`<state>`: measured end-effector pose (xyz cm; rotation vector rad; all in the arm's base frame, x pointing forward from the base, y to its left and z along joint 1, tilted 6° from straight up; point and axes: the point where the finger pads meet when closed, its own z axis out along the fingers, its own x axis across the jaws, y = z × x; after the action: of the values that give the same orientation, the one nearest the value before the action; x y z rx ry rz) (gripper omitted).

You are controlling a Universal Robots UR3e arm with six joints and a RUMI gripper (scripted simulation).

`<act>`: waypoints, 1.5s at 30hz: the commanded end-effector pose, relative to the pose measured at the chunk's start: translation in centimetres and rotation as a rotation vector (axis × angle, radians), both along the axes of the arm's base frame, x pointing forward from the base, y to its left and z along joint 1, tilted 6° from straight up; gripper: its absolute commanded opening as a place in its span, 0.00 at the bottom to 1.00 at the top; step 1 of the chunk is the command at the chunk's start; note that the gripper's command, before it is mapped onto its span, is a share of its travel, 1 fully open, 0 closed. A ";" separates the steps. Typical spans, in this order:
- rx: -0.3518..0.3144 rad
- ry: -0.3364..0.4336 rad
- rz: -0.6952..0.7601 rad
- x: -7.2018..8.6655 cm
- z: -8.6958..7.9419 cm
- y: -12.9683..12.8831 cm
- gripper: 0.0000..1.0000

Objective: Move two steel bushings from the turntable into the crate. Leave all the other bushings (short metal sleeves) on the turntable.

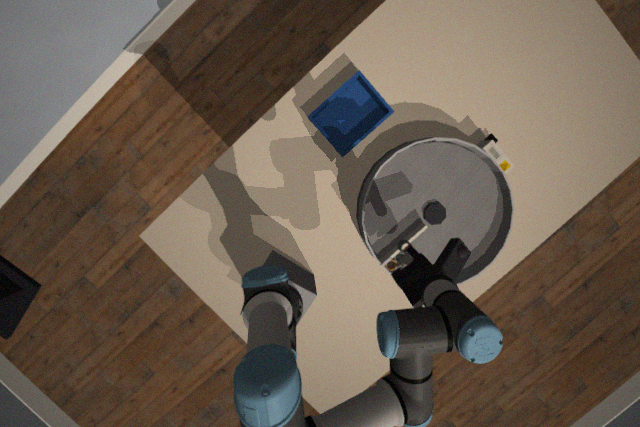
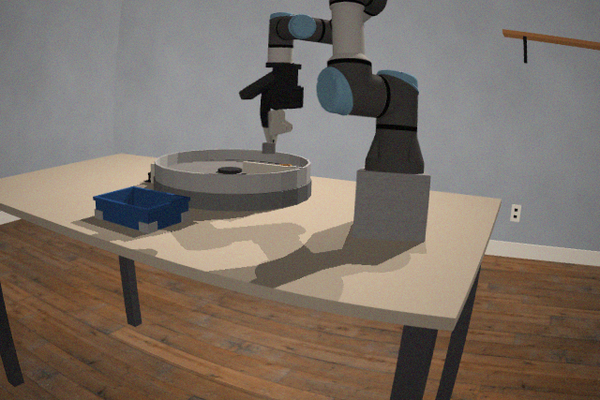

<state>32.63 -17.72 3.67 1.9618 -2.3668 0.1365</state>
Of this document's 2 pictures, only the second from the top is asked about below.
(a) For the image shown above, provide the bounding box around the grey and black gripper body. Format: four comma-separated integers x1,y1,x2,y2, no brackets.
261,63,304,110

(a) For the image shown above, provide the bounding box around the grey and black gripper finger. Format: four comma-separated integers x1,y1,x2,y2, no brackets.
260,95,287,143
272,108,293,143

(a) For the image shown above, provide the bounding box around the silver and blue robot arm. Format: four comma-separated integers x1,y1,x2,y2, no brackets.
267,0,425,174

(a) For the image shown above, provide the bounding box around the grey round turntable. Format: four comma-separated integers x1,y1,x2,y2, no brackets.
144,149,312,212

